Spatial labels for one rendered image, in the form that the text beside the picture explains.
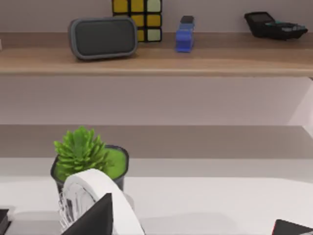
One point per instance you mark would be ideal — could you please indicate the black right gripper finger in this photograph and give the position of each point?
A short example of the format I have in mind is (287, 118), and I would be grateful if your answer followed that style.
(97, 218)

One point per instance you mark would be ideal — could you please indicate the white and clear rounded object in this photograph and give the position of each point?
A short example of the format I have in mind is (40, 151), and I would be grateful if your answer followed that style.
(117, 188)

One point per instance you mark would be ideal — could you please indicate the green plant in black pot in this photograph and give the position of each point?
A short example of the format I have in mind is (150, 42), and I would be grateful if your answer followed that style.
(78, 151)

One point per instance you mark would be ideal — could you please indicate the black block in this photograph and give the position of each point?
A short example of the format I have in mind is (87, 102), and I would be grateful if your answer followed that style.
(3, 218)

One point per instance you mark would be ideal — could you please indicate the grey speaker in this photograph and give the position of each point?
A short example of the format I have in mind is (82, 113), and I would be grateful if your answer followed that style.
(104, 38)

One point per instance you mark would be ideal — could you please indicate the black object with red edge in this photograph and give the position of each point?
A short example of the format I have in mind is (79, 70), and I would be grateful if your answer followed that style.
(286, 228)

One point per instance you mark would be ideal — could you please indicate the blue stapler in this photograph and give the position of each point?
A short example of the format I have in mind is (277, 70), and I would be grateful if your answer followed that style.
(184, 39)

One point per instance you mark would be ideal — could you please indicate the wooden shelf board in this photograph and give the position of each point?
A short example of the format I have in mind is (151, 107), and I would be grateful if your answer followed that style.
(220, 61)

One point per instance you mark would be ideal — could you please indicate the yellow and green puzzle cube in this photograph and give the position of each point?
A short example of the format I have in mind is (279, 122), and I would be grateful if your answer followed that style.
(150, 20)

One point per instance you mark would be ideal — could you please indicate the black calculator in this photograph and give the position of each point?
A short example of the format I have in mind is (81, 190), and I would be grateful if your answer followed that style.
(271, 25)

